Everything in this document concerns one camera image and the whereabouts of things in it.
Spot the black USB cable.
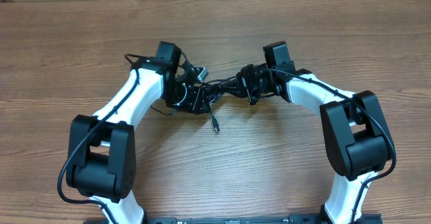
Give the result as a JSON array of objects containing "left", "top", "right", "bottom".
[{"left": 200, "top": 75, "right": 246, "bottom": 133}]

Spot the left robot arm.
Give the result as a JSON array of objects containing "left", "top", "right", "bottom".
[{"left": 57, "top": 42, "right": 208, "bottom": 223}]

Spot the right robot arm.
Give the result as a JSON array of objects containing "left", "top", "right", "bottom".
[{"left": 236, "top": 41, "right": 397, "bottom": 223}]

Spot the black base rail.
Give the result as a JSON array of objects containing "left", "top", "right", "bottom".
[{"left": 84, "top": 213, "right": 383, "bottom": 224}]

